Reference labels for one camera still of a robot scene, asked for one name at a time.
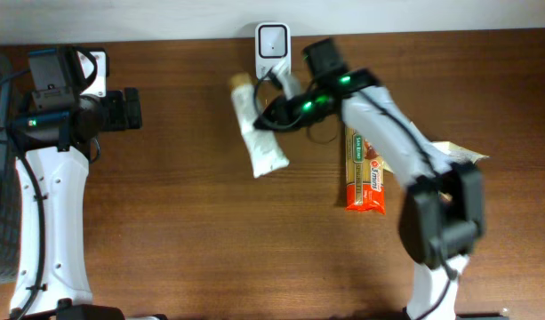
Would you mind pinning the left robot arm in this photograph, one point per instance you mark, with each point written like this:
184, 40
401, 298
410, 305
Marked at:
55, 135

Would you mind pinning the white barcode scanner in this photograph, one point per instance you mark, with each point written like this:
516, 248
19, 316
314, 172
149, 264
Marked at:
272, 42

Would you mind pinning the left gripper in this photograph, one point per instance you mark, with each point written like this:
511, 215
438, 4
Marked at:
123, 119

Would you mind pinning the white tube with brown cap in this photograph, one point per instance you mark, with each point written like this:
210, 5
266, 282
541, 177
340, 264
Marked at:
265, 154

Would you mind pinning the cream snack bag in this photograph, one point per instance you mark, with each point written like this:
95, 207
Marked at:
454, 152

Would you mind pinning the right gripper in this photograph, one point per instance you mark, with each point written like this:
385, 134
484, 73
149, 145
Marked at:
277, 113

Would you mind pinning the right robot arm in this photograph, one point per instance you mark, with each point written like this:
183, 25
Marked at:
443, 212

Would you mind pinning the orange spaghetti package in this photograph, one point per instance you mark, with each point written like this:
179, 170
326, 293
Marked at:
364, 175

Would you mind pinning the grey plastic mesh basket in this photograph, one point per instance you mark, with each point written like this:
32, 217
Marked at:
9, 193

